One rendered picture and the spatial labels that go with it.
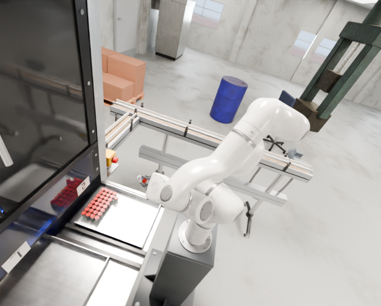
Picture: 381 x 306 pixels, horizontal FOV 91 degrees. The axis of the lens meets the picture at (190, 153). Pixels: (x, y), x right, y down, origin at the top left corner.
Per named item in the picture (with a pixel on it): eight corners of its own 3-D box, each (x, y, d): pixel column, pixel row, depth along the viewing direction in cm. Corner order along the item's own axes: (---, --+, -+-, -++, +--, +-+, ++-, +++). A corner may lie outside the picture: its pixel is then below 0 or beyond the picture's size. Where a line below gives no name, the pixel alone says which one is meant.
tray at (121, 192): (74, 226, 90) (73, 222, 87) (106, 187, 110) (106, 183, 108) (141, 250, 89) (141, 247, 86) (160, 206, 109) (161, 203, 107)
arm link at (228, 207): (204, 203, 98) (219, 171, 84) (231, 230, 90) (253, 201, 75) (188, 214, 90) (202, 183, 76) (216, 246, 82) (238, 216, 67)
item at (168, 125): (108, 115, 172) (108, 99, 162) (118, 108, 184) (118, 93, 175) (307, 184, 167) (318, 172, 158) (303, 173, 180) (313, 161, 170)
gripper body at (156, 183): (169, 178, 63) (150, 170, 70) (159, 208, 62) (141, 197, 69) (184, 181, 68) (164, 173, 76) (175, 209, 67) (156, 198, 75)
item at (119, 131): (93, 176, 118) (91, 158, 108) (70, 169, 118) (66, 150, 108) (140, 126, 171) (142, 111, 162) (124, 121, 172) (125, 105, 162)
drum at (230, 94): (233, 116, 442) (249, 81, 390) (231, 127, 398) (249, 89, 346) (211, 108, 445) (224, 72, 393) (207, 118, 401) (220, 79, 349)
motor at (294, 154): (289, 170, 179) (297, 160, 171) (284, 153, 202) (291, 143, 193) (301, 175, 179) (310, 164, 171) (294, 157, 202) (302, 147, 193)
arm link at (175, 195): (239, 124, 47) (163, 215, 48) (259, 151, 58) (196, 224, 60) (217, 112, 53) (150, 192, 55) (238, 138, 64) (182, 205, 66)
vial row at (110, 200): (94, 223, 92) (93, 218, 90) (113, 196, 107) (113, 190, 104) (97, 224, 92) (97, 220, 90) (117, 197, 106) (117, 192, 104)
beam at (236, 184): (138, 156, 200) (139, 148, 192) (141, 152, 206) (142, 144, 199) (281, 207, 196) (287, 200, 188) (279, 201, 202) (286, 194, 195)
